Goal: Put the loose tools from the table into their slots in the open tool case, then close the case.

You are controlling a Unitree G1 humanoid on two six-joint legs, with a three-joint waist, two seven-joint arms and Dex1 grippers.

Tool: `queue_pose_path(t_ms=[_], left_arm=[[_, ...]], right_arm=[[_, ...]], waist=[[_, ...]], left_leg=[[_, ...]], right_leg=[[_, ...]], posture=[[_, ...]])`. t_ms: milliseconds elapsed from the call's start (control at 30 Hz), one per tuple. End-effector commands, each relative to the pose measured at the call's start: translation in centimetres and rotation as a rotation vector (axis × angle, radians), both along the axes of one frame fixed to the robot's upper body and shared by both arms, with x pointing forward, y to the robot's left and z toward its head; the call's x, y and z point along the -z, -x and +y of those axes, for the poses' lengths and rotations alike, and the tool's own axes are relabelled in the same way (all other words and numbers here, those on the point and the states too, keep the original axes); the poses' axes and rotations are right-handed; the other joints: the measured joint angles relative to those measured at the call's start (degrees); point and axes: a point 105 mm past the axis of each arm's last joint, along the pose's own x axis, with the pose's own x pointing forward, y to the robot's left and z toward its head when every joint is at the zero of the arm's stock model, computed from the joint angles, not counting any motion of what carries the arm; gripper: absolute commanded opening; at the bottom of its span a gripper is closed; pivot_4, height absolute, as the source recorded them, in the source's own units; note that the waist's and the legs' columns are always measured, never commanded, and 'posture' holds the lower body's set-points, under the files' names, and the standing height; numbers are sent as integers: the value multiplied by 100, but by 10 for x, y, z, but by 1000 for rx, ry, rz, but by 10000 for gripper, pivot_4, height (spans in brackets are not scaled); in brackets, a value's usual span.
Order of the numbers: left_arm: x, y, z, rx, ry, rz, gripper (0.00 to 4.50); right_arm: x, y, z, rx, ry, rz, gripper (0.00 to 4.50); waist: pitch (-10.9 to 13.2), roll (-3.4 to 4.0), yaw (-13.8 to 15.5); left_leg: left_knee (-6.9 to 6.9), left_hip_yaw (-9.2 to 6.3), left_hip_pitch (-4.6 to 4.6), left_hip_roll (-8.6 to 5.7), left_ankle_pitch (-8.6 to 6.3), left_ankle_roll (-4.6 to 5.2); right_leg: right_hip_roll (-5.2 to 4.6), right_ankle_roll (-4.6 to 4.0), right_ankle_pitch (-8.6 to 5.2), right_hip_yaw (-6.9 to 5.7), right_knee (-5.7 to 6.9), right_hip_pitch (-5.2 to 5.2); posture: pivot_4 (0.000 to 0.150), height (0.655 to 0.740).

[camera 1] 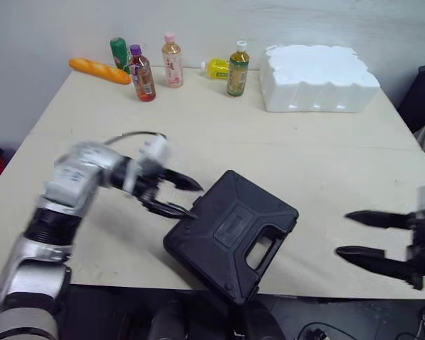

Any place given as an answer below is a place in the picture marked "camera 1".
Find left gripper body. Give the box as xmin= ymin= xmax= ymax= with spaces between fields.
xmin=125 ymin=158 xmax=164 ymax=205

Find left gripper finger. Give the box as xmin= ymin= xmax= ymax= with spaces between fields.
xmin=159 ymin=169 xmax=205 ymax=193
xmin=140 ymin=198 xmax=200 ymax=220

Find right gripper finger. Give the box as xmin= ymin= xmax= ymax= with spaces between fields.
xmin=335 ymin=245 xmax=425 ymax=292
xmin=344 ymin=209 xmax=417 ymax=232

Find black plastic tool case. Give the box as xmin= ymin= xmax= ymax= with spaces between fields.
xmin=162 ymin=169 xmax=300 ymax=307

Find robot body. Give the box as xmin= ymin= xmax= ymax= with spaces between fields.
xmin=55 ymin=283 xmax=286 ymax=340

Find purple cap red drink bottle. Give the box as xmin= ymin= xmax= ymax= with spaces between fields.
xmin=127 ymin=44 xmax=157 ymax=103

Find yellow drink bottle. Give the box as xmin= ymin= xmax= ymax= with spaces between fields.
xmin=199 ymin=57 xmax=232 ymax=82

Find pink cap drink bottle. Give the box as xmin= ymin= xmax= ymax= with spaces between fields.
xmin=161 ymin=32 xmax=184 ymax=89

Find white cap green tea bottle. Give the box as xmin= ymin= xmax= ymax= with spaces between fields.
xmin=227 ymin=40 xmax=251 ymax=98

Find toy bread loaf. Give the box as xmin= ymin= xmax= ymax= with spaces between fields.
xmin=68 ymin=57 xmax=133 ymax=86

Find black chair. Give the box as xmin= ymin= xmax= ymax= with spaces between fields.
xmin=397 ymin=64 xmax=425 ymax=134

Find white foam box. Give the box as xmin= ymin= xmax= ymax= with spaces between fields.
xmin=259 ymin=43 xmax=381 ymax=114

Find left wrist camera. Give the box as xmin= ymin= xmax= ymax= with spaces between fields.
xmin=138 ymin=135 xmax=169 ymax=175

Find black floor cable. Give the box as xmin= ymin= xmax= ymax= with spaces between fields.
xmin=298 ymin=319 xmax=425 ymax=340

